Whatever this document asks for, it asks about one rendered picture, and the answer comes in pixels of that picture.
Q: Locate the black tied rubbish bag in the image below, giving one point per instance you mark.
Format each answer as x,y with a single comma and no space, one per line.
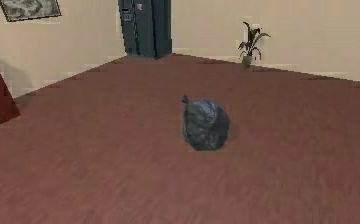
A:
205,124

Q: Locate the green potted house plant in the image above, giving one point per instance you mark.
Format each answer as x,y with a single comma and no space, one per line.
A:
250,43

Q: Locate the grey framed wall picture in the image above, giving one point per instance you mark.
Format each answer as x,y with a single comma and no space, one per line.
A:
29,8

